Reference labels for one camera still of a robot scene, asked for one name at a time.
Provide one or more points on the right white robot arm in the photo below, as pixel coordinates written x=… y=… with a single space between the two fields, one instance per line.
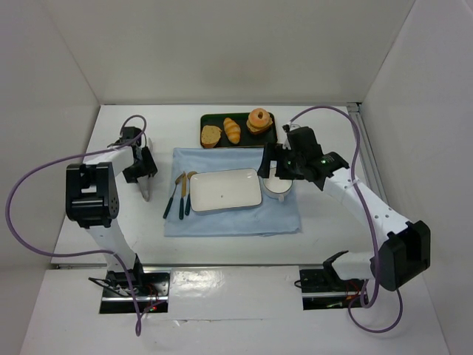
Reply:
x=402 y=248

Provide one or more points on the white bowl with handle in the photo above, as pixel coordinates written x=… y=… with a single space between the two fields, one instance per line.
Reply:
x=275 y=187

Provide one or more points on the gold knife green handle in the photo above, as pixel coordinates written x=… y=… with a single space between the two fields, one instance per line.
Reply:
x=183 y=195

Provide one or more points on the striped bread roll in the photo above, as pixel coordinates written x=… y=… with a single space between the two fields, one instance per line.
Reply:
x=232 y=131

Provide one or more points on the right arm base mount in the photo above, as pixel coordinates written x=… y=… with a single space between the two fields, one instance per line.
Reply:
x=319 y=292

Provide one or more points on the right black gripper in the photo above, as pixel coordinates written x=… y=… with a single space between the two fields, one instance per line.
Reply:
x=278 y=163

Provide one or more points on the gold fork green handle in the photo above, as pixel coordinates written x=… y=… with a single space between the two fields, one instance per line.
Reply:
x=169 y=204

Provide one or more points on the gold spoon green handle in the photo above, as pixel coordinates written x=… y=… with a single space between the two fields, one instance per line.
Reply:
x=188 y=200

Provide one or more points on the bagel sandwich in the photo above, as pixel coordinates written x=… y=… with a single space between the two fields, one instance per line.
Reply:
x=259 y=121

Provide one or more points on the white rectangular plate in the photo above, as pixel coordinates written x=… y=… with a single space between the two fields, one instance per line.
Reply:
x=229 y=189

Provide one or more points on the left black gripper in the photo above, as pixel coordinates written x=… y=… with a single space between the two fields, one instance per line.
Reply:
x=140 y=173

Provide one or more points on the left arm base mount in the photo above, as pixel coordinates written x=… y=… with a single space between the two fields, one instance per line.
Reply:
x=153 y=292

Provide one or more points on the dark green tray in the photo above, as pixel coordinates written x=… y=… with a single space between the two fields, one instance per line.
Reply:
x=247 y=139

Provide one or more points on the aluminium rail right side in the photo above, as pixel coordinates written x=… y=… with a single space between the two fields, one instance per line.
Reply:
x=370 y=167

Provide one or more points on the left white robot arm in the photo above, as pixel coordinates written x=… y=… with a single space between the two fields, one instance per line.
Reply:
x=92 y=200

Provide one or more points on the sliced brown bread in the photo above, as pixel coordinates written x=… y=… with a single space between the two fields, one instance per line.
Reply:
x=210 y=136

